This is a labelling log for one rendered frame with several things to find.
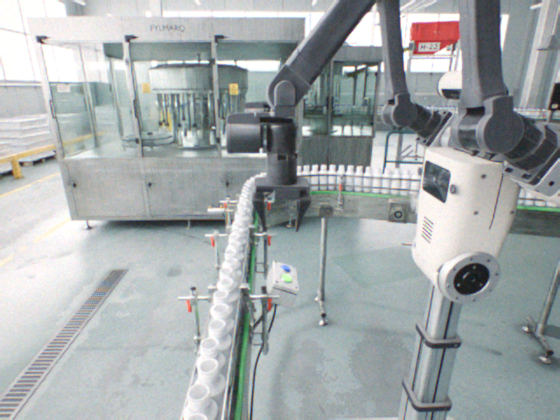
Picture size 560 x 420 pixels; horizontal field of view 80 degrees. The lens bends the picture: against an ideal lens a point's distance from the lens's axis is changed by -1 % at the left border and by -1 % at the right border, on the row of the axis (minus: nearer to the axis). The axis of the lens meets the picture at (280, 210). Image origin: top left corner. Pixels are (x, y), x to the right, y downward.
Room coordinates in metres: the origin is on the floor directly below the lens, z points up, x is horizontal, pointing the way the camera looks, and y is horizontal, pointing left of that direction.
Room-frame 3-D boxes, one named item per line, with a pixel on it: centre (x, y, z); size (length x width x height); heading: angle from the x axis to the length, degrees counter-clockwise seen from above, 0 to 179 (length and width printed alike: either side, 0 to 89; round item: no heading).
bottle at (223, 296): (0.74, 0.15, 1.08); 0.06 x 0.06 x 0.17
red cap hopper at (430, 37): (7.06, -2.90, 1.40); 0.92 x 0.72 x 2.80; 74
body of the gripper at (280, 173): (0.61, 0.00, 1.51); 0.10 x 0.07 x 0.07; 91
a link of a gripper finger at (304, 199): (0.61, -0.02, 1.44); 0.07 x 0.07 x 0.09; 1
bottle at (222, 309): (0.68, 0.14, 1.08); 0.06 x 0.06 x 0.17
